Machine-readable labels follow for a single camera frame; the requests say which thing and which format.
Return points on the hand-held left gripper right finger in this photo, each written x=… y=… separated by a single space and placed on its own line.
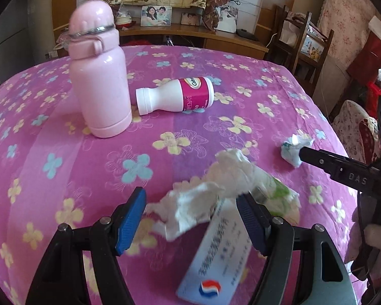
x=250 y=225

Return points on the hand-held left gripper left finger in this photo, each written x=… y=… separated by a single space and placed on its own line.
x=131 y=222

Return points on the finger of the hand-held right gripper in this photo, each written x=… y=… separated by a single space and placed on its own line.
x=330 y=165

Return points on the blue print tissue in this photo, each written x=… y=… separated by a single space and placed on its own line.
x=290 y=152

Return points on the white card with logo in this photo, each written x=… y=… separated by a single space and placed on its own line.
x=216 y=260

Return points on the white tissue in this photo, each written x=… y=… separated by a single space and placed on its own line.
x=190 y=206

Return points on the person's right hand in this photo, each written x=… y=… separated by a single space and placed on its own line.
x=379 y=247

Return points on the floral covered sofa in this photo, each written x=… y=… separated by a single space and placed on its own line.
x=349 y=127

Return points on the red floral sofa cover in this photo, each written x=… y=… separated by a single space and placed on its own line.
x=366 y=136

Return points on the red bag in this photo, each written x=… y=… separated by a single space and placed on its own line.
x=376 y=97

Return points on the dark wooden chair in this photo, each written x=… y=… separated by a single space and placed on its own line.
x=317 y=66

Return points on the dark red hanging garment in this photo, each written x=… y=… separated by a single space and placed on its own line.
x=366 y=57

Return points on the printed gift box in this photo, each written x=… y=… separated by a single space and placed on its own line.
x=312 y=47

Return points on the white bottle magenta label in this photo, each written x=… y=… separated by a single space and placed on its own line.
x=165 y=97

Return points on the pink thermos bottle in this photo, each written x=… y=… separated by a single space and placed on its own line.
x=98 y=95

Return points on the white plastic bag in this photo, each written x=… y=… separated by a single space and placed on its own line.
x=289 y=33

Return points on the pink floral cover cloth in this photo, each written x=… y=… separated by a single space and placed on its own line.
x=346 y=16

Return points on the black flat device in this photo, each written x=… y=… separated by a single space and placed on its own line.
x=246 y=34

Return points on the wooden headboard cabinet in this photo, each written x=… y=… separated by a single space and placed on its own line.
x=190 y=36

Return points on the clear plastic bag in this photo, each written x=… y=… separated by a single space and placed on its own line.
x=63 y=38

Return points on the red white container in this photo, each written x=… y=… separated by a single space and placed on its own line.
x=125 y=20

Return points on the grey wardrobe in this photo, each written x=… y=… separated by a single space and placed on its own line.
x=9 y=38

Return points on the wedding photo frame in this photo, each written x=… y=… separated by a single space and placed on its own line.
x=227 y=19

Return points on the small photo frame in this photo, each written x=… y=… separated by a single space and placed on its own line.
x=190 y=19

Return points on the couple photo frame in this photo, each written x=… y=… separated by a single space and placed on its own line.
x=156 y=16

